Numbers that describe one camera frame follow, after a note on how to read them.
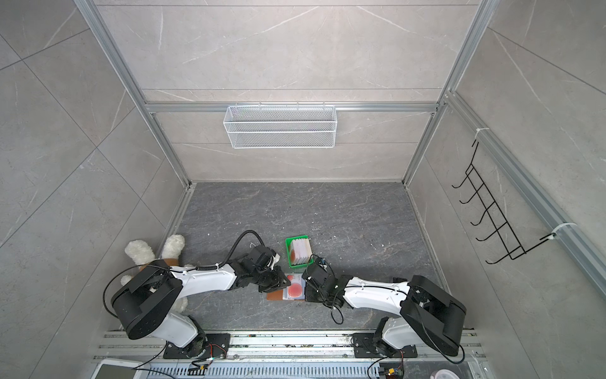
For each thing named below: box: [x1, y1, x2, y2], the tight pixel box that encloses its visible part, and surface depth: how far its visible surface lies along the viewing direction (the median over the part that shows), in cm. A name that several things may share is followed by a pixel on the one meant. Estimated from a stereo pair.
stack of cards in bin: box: [290, 238, 313, 266], surface depth 92 cm
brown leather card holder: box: [266, 289, 306, 301], surface depth 85 cm
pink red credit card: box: [282, 273, 306, 301], surface depth 86 cm
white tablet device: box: [89, 359, 149, 379], surface depth 67 cm
